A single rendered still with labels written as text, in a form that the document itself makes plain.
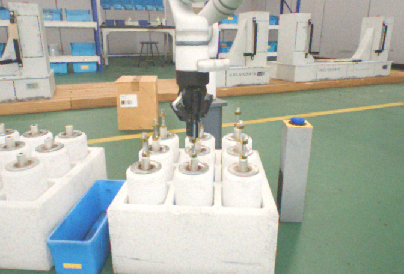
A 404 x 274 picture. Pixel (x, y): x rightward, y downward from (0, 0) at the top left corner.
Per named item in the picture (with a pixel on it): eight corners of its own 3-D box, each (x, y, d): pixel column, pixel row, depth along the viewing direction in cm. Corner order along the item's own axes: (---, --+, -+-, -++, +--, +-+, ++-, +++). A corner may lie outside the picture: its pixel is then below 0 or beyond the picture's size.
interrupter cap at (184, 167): (183, 178, 67) (183, 175, 67) (174, 165, 74) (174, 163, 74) (213, 173, 69) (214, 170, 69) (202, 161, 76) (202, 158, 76)
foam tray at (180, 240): (149, 192, 109) (146, 147, 104) (254, 195, 107) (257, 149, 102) (113, 273, 72) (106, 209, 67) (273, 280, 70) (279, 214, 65)
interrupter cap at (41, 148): (44, 143, 89) (44, 141, 89) (69, 144, 88) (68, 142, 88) (29, 153, 82) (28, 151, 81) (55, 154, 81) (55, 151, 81)
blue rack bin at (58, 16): (38, 22, 483) (36, 8, 477) (64, 22, 496) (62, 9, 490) (33, 20, 438) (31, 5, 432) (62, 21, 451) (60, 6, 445)
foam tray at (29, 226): (9, 188, 113) (0, 144, 108) (109, 191, 110) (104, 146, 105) (-97, 263, 75) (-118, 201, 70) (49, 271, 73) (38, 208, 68)
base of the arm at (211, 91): (190, 98, 127) (190, 58, 123) (210, 97, 131) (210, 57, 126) (199, 103, 119) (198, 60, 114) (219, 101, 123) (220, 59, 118)
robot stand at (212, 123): (184, 161, 137) (183, 98, 129) (213, 156, 143) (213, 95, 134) (195, 173, 124) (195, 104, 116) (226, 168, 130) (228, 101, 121)
